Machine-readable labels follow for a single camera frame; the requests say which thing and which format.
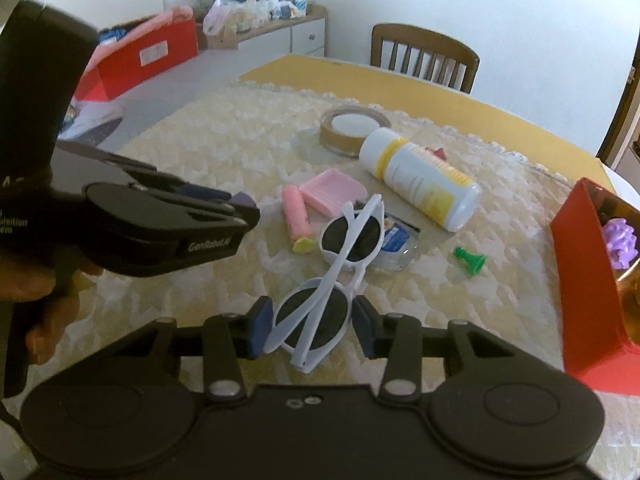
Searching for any white drawer sideboard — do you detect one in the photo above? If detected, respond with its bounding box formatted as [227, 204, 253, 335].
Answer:
[238, 3, 328, 58]

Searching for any pink tube with yellow cap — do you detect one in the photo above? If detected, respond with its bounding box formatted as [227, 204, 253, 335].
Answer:
[281, 185, 316, 254]

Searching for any left hand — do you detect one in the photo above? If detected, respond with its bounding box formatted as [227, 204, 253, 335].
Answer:
[1, 256, 80, 365]

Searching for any yellow table runner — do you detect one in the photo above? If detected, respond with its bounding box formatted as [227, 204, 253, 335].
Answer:
[240, 54, 613, 190]

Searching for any gold round lid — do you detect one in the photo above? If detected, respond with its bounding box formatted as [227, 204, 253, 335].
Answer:
[319, 105, 392, 158]

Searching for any red cardboard box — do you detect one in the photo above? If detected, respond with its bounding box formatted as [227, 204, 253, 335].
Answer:
[74, 6, 198, 102]

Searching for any small red item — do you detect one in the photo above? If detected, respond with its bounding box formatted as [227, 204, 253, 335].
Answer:
[426, 148, 447, 162]

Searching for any clear blue small packet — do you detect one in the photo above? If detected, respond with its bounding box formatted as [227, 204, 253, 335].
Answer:
[378, 214, 421, 271]

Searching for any purple spiky toy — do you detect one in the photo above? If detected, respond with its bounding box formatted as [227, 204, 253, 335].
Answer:
[603, 218, 638, 270]

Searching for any purple rectangular block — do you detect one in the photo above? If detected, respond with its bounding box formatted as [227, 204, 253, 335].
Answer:
[230, 192, 257, 208]

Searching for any red tin box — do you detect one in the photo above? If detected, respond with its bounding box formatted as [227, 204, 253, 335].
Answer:
[551, 178, 639, 396]

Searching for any pink ridged soap dish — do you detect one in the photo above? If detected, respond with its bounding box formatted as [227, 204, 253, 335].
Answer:
[299, 168, 369, 218]

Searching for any beige patterned table mat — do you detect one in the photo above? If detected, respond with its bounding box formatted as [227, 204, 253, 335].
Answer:
[29, 84, 637, 461]

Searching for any plastic bag of items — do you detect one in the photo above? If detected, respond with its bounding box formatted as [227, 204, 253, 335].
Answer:
[202, 0, 273, 36]

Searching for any wooden chair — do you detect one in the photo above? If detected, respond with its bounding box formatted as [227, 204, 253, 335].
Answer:
[370, 23, 480, 94]

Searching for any white yellow plastic bottle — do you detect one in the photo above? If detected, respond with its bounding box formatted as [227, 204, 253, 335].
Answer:
[359, 127, 482, 233]

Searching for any green plastic piece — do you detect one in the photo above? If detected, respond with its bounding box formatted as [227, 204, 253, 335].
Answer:
[454, 246, 486, 275]

